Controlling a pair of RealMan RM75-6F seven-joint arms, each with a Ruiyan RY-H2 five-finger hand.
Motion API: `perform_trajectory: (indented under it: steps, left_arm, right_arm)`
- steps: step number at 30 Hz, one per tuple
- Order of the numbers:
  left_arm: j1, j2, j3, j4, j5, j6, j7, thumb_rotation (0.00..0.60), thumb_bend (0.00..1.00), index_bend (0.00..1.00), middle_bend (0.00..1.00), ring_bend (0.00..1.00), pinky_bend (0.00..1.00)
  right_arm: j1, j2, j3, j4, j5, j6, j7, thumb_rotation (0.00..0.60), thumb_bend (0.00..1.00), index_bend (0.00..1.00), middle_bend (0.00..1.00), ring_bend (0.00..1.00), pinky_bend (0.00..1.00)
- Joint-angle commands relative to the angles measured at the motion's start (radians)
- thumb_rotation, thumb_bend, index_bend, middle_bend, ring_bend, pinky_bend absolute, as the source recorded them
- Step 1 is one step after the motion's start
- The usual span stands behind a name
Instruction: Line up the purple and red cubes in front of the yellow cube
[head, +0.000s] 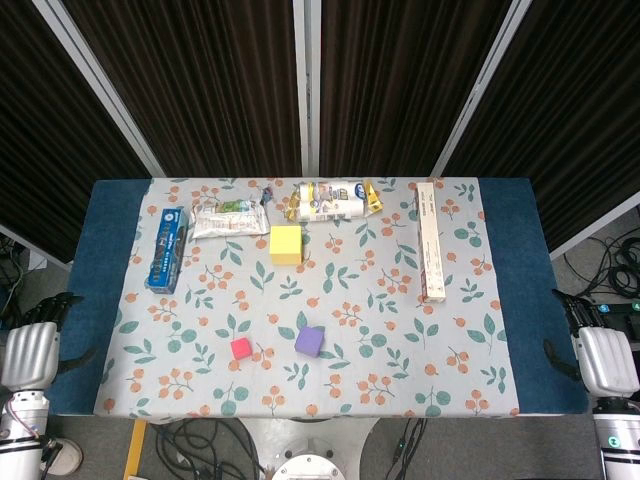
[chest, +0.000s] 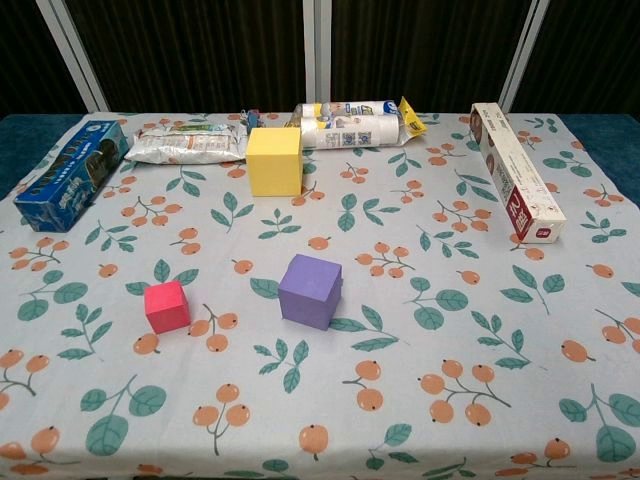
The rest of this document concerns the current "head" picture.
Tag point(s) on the large yellow cube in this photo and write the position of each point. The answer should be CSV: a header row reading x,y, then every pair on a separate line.
x,y
285,245

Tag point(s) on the black power strip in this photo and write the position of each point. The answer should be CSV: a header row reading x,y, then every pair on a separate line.
x,y
620,312

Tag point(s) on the white yellow snack bag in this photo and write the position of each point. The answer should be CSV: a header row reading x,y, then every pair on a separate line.
x,y
330,200

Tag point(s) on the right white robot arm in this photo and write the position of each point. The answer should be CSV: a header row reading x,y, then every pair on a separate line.
x,y
617,440

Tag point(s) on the blue table cover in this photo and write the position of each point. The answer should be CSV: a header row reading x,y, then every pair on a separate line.
x,y
110,215

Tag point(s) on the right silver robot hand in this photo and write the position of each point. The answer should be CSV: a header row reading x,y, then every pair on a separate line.
x,y
607,360

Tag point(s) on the long white red box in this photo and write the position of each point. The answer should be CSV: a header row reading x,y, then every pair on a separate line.
x,y
431,245

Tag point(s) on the white partition post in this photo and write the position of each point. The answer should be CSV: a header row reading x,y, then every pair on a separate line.
x,y
100,85
306,85
480,90

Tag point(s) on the small red cube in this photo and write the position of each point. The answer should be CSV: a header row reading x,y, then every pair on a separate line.
x,y
241,349

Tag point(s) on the floral tablecloth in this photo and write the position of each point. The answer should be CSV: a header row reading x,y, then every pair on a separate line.
x,y
350,280

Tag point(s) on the purple cube block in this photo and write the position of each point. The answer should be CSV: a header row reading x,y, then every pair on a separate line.
x,y
309,342

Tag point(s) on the yellow floor tape strip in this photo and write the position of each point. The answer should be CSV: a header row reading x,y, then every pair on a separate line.
x,y
135,447

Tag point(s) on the dark pleated curtain panel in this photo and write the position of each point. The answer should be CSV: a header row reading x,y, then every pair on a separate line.
x,y
210,85
575,125
400,85
45,150

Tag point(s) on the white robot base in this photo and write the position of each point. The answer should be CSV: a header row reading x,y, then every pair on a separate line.
x,y
305,467

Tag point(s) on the blue foil box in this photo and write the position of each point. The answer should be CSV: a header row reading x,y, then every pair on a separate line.
x,y
167,250

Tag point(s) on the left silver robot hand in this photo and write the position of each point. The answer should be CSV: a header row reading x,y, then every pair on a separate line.
x,y
30,355

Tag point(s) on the silver snack packet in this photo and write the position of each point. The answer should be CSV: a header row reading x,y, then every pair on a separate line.
x,y
227,220

